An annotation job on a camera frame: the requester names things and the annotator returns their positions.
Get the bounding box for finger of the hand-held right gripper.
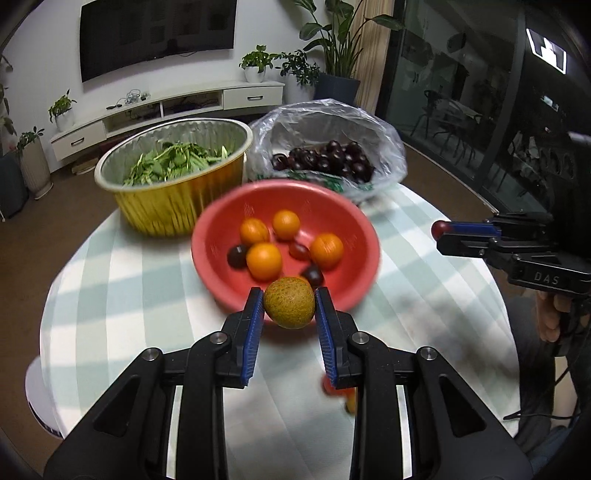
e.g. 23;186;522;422
450;212;555;238
436;233;552;273

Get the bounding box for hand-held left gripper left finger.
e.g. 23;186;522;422
44;286;267;480

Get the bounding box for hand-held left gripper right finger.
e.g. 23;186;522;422
313;286;534;480

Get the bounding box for yellow-green round pear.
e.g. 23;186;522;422
263;276;317;330

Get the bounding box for red plastic bowl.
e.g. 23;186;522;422
191;179;382;311

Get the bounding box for person's right hand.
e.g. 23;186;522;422
537;292;580;343

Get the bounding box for glass sliding door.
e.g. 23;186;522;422
376;0;591;217

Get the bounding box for gold foil pan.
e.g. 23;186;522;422
95;117;254;238

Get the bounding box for pile of dark cherries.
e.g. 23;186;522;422
270;140;376;184

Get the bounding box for clear plastic bag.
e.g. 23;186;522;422
247;99;408;204

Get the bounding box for beige curtain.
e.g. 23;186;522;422
355;0;398;116

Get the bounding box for leafy green vegetables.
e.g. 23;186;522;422
122;142;234;186

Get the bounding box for tall plant in blue pot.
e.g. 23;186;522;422
293;0;404;102

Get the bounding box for bushy green potted plant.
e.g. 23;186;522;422
277;50;321;100

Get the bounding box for white television cabinet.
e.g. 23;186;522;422
50;80;284;162

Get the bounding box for potted plant in white pot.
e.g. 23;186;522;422
239;45;281;84

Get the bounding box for plant in tall white pot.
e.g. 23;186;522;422
16;127;54;200

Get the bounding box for plant in dark pot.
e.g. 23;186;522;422
0;55;29;220

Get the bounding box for small plant in white pot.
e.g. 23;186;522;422
48;90;78;133

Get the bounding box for tangle of cables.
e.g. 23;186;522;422
107;89;152;110

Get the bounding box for black wall television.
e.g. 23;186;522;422
79;0;238;84

